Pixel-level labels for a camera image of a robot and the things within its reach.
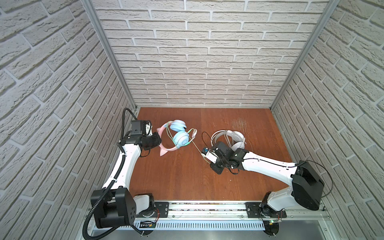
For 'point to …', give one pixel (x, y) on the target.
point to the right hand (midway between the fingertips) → (212, 163)
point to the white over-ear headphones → (237, 137)
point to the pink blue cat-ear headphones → (181, 138)
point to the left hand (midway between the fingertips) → (161, 137)
